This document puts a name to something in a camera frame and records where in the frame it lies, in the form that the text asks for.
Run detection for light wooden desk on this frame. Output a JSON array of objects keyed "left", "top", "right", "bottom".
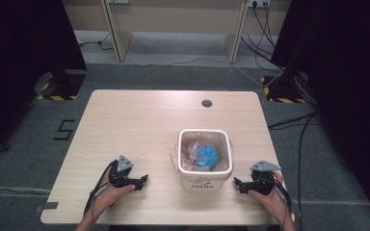
[{"left": 61, "top": 0, "right": 293, "bottom": 64}]

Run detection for blue crumpled wrapper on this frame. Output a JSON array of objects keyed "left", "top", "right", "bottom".
[{"left": 195, "top": 143, "right": 220, "bottom": 169}]

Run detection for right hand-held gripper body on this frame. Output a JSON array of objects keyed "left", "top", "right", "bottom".
[{"left": 250, "top": 160, "right": 282, "bottom": 196}]

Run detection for left hand-held gripper cable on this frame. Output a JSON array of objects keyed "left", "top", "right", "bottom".
[{"left": 82, "top": 159, "right": 119, "bottom": 217}]

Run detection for black stand base striped tape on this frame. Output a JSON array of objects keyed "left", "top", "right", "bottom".
[
  {"left": 37, "top": 69, "right": 87, "bottom": 101},
  {"left": 259, "top": 75, "right": 306, "bottom": 104}
]

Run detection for white wall socket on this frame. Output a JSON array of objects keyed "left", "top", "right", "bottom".
[{"left": 247, "top": 0, "right": 271, "bottom": 8}]

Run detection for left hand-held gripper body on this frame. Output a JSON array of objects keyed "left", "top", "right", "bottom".
[{"left": 108, "top": 155, "right": 136, "bottom": 188}]

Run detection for person's left hand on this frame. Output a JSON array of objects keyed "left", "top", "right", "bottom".
[{"left": 91, "top": 179, "right": 136, "bottom": 216}]

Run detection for hand-held gripper cable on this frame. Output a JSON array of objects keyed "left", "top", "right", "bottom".
[
  {"left": 82, "top": 159, "right": 119, "bottom": 217},
  {"left": 271, "top": 177, "right": 295, "bottom": 231}
]

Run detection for black floor cable yellow plug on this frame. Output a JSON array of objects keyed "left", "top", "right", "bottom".
[{"left": 76, "top": 32, "right": 114, "bottom": 52}]

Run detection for black cables from wall socket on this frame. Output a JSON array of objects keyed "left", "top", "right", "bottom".
[{"left": 240, "top": 3, "right": 285, "bottom": 72}]

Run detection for white floor cable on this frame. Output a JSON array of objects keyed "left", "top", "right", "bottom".
[{"left": 131, "top": 57, "right": 283, "bottom": 89}]

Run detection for right hand-held gripper cable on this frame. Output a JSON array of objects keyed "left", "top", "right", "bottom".
[{"left": 271, "top": 177, "right": 295, "bottom": 231}]

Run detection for black curtain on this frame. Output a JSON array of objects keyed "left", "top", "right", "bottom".
[
  {"left": 271, "top": 0, "right": 370, "bottom": 230},
  {"left": 0, "top": 0, "right": 88, "bottom": 162}
]

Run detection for cream square bin rim ring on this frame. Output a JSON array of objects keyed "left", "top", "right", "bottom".
[{"left": 177, "top": 128, "right": 233, "bottom": 177}]

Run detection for cream plastic trash bin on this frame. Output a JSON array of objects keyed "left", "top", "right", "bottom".
[{"left": 172, "top": 128, "right": 234, "bottom": 194}]

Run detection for black floor cables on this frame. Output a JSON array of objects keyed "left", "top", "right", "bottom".
[{"left": 267, "top": 110, "right": 319, "bottom": 225}]

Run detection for person's right hand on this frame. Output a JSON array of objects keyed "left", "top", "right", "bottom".
[{"left": 248, "top": 171, "right": 295, "bottom": 222}]

